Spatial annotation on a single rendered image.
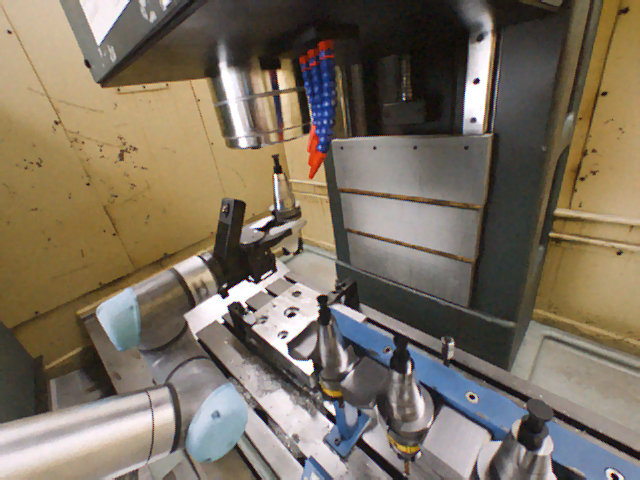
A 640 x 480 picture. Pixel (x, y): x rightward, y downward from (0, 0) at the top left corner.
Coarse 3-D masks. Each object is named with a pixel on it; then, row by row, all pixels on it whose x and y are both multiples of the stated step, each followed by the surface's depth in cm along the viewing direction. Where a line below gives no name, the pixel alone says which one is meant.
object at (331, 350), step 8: (336, 320) 37; (320, 328) 36; (328, 328) 36; (336, 328) 37; (320, 336) 37; (328, 336) 36; (336, 336) 37; (320, 344) 37; (328, 344) 37; (336, 344) 37; (344, 344) 39; (320, 352) 38; (328, 352) 37; (336, 352) 37; (344, 352) 38; (320, 360) 39; (328, 360) 38; (336, 360) 38; (344, 360) 38
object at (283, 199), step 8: (272, 176) 54; (280, 176) 53; (280, 184) 53; (288, 184) 55; (280, 192) 54; (288, 192) 54; (280, 200) 54; (288, 200) 55; (280, 208) 55; (288, 208) 55
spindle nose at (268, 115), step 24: (216, 72) 40; (240, 72) 39; (264, 72) 40; (288, 72) 41; (216, 96) 43; (240, 96) 41; (264, 96) 41; (288, 96) 42; (240, 120) 42; (264, 120) 42; (288, 120) 43; (240, 144) 45; (264, 144) 44
